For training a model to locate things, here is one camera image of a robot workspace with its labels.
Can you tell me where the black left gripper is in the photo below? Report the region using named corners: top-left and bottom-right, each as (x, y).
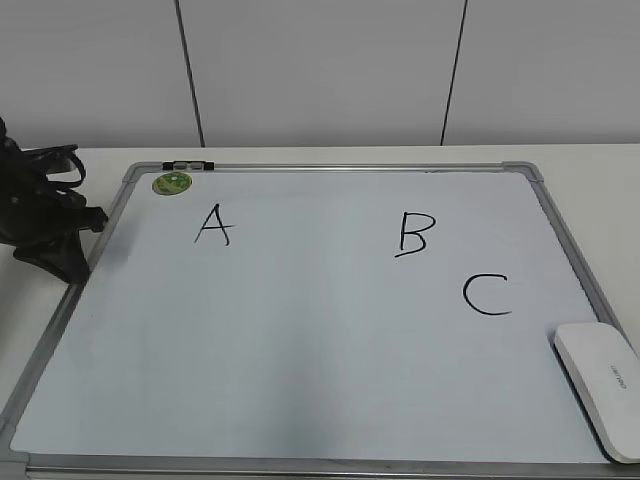
top-left (1, 124), bottom-right (107, 283)

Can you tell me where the white whiteboard eraser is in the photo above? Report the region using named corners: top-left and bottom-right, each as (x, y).
top-left (553, 322), bottom-right (639, 464)

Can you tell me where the green round magnet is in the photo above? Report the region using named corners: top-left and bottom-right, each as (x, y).
top-left (151, 172), bottom-right (193, 196)

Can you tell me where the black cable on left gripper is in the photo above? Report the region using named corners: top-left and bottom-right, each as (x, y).
top-left (19, 144), bottom-right (87, 192)

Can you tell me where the white board with metal frame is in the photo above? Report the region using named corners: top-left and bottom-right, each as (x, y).
top-left (1, 162), bottom-right (639, 479)

